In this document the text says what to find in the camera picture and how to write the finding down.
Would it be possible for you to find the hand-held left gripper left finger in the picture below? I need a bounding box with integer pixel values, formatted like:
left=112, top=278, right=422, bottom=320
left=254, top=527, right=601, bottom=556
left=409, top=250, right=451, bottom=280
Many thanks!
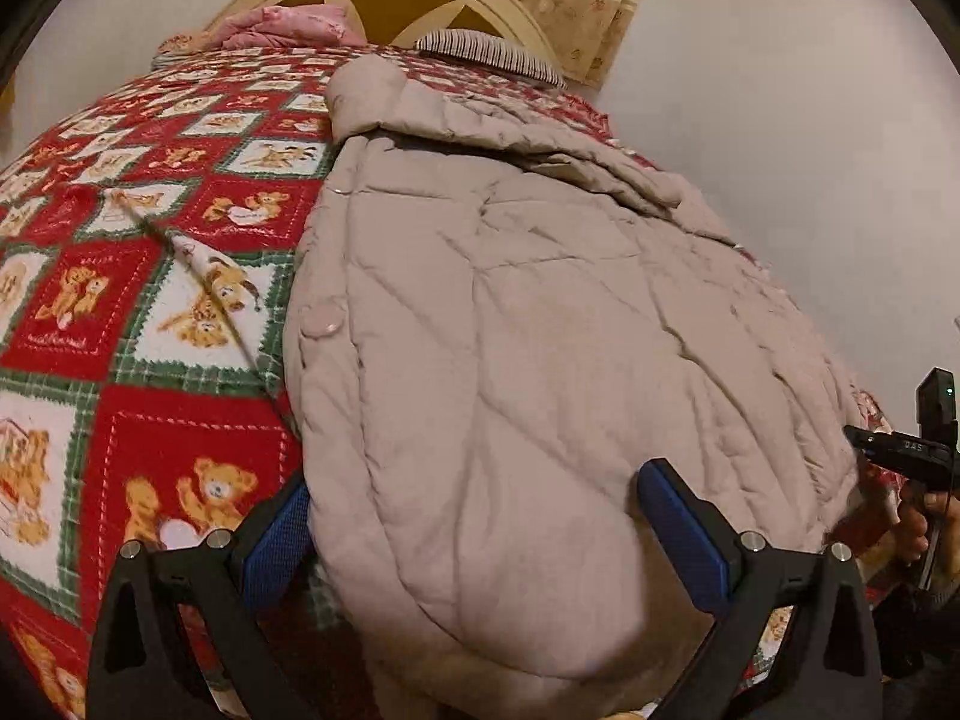
left=86, top=480, right=316, bottom=720

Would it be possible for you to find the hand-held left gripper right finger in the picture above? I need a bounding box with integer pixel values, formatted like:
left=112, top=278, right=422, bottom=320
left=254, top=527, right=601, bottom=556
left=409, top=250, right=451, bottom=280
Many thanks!
left=637, top=457, right=886, bottom=720

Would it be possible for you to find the beige quilted puffer jacket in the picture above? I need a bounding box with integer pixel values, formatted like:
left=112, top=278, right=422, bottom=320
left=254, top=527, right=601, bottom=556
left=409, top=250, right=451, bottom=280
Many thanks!
left=283, top=56, right=872, bottom=720

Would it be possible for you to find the person's right forearm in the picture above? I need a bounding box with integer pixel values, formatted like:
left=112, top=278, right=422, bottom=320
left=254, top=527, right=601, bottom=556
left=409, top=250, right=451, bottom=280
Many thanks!
left=874, top=577, right=960, bottom=691

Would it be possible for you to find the person's right hand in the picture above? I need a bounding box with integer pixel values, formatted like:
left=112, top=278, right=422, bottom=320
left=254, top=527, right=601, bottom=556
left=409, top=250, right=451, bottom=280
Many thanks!
left=895, top=491, right=960, bottom=565

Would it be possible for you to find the red bear printed blanket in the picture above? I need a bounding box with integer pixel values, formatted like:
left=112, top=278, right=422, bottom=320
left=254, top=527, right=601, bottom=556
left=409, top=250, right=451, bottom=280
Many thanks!
left=0, top=45, right=927, bottom=720

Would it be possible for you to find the beige floral curtain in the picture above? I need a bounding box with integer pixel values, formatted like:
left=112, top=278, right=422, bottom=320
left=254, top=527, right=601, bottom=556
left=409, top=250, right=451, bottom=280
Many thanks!
left=506, top=0, right=668, bottom=85

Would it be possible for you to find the striped pillow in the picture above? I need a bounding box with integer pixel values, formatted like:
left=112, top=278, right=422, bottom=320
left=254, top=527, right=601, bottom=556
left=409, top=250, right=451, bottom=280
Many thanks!
left=415, top=28, right=569, bottom=89

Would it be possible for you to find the pink quilt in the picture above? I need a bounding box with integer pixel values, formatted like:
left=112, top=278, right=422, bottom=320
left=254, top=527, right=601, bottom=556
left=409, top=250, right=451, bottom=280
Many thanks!
left=154, top=4, right=370, bottom=55

